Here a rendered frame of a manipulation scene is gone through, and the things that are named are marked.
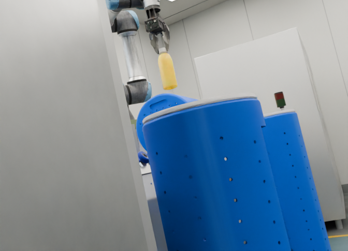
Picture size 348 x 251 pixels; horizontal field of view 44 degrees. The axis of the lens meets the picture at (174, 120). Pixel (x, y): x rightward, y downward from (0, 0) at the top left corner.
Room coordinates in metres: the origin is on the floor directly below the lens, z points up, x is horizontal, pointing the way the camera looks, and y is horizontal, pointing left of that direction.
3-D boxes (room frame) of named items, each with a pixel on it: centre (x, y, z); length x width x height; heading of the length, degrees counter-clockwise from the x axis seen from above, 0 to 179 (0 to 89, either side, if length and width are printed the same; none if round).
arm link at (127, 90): (2.41, 0.29, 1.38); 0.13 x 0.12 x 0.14; 111
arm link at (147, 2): (1.94, -0.02, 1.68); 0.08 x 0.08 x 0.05
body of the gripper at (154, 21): (1.93, -0.01, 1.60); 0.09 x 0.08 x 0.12; 160
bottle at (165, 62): (1.96, -0.02, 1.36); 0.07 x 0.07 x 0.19
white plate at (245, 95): (1.01, -0.06, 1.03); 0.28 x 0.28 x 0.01
